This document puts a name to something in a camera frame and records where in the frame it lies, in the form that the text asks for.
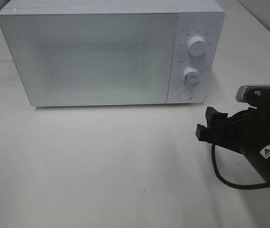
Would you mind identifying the upper white power knob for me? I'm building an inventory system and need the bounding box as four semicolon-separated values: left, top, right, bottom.
187;35;207;57

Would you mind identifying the lower white timer knob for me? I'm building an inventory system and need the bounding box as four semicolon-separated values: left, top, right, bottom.
183;67;200;85

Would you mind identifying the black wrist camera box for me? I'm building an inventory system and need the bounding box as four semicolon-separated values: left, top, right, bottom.
236;85;270;109

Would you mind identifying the round white door button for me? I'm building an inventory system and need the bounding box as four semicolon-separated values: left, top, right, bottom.
179;89;193;101

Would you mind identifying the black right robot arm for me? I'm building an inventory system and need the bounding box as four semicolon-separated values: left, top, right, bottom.
195;107;270;190

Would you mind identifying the white microwave door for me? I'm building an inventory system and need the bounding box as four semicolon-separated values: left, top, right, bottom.
0;13;177;106

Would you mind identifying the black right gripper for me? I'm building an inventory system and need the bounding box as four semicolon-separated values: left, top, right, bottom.
195;106;270;152

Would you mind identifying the white microwave oven body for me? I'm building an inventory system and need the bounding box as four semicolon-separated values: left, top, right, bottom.
0;0;225;106

